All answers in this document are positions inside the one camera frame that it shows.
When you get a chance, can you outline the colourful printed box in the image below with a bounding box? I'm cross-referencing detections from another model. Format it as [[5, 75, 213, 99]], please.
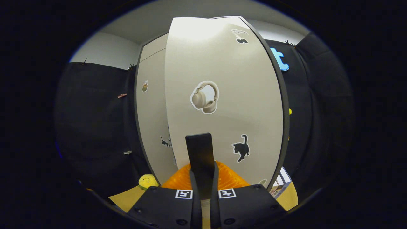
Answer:
[[269, 166, 292, 199]]

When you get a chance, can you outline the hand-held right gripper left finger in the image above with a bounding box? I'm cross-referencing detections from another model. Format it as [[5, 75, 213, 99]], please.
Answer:
[[127, 163, 203, 229]]

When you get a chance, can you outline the cabinet door with headphone sticker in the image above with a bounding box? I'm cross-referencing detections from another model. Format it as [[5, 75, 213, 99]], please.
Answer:
[[164, 16, 284, 191]]

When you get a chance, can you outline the black backdrop cloth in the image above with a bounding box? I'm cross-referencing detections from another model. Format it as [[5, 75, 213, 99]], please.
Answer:
[[54, 32, 355, 204]]

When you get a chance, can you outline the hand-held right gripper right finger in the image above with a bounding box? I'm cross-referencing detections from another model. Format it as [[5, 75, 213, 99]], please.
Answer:
[[209, 161, 287, 229]]

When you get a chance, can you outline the black door handle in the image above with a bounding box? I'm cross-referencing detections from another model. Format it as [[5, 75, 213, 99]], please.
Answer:
[[185, 133, 215, 200]]

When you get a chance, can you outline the yellow plush toy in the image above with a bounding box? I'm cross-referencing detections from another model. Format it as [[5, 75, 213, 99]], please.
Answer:
[[138, 174, 159, 190]]

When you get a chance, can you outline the cabinet door with camera sticker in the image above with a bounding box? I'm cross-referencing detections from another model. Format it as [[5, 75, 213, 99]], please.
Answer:
[[135, 49, 178, 185]]

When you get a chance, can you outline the grey double-door shoe cabinet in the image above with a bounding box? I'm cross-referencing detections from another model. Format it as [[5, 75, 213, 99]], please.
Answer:
[[134, 15, 290, 193]]

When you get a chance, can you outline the grey cabinet drawer front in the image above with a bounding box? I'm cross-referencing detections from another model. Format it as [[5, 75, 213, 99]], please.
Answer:
[[139, 33, 169, 62]]

